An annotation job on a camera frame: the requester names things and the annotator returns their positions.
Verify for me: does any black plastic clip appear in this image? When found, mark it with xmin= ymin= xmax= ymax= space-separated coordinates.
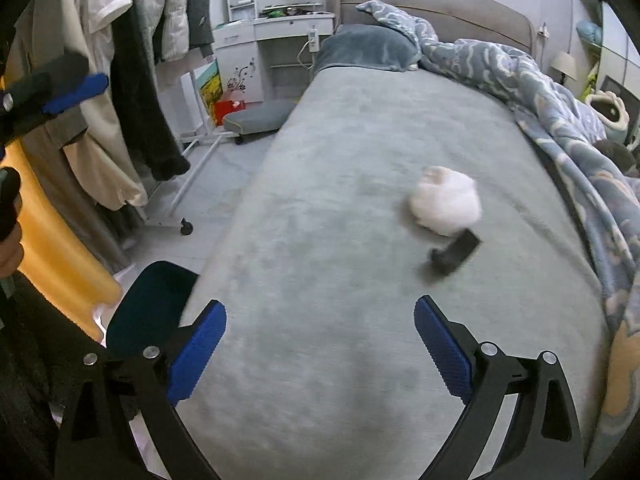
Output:
xmin=430 ymin=229 xmax=482 ymax=275

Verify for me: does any large white tissue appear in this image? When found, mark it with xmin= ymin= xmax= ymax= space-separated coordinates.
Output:
xmin=409 ymin=166 xmax=483 ymax=237

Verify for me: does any dark teal trash bin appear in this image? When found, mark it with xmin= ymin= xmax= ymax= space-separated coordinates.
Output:
xmin=106 ymin=261 xmax=198 ymax=359

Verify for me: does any person's left hand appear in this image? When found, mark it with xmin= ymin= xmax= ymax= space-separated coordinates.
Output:
xmin=0 ymin=221 xmax=24 ymax=278

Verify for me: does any beige hanging coat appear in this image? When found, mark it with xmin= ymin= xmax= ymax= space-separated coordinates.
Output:
xmin=6 ymin=0 xmax=148 ymax=274

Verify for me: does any black fuzzy hanging garment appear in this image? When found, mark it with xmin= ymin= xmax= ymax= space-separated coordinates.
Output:
xmin=111 ymin=4 xmax=190 ymax=181

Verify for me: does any yellow orange fabric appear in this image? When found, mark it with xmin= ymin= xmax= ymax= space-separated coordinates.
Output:
xmin=6 ymin=141 xmax=131 ymax=341

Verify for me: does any sunflower picture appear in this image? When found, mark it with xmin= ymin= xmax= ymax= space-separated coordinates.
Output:
xmin=196 ymin=60 xmax=224 ymax=126

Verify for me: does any dark grey hanging garment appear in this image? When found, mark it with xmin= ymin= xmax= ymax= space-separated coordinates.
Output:
xmin=186 ymin=0 xmax=214 ymax=58

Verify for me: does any white puffer jacket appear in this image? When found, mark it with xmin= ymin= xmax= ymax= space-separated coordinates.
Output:
xmin=142 ymin=0 xmax=190 ymax=61

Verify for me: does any white rolling clothes rack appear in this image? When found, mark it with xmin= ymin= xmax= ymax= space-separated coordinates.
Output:
xmin=138 ymin=50 xmax=232 ymax=236

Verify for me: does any red box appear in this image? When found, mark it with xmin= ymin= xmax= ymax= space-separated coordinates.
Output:
xmin=212 ymin=99 xmax=245 ymax=126

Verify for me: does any white dressing table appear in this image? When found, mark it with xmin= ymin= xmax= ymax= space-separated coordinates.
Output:
xmin=214 ymin=0 xmax=334 ymax=105

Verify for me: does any grey floor cushion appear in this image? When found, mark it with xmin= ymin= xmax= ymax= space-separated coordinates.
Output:
xmin=222 ymin=100 xmax=296 ymax=145

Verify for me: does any white power strip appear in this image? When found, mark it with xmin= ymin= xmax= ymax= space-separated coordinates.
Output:
xmin=308 ymin=28 xmax=320 ymax=54

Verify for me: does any blue patterned fleece blanket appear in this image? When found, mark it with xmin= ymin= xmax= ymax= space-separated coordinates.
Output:
xmin=357 ymin=0 xmax=639 ymax=469

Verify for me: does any blue grey pillow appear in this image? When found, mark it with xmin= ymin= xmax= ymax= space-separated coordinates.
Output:
xmin=314 ymin=24 xmax=421 ymax=75

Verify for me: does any grey bed with sheet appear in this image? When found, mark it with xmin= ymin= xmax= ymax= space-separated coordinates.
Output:
xmin=178 ymin=67 xmax=608 ymax=479

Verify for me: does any white green plush toy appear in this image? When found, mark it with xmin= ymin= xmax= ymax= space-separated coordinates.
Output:
xmin=585 ymin=91 xmax=630 ymax=144

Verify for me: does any bedside table lamp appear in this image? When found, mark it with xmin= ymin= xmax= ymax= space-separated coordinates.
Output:
xmin=549 ymin=51 xmax=578 ymax=86

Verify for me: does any grey upholstered headboard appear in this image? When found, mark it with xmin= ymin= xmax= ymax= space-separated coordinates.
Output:
xmin=326 ymin=0 xmax=536 ymax=54

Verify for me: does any white wardrobe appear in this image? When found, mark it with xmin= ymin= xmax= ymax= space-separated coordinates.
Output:
xmin=573 ymin=0 xmax=639 ymax=110

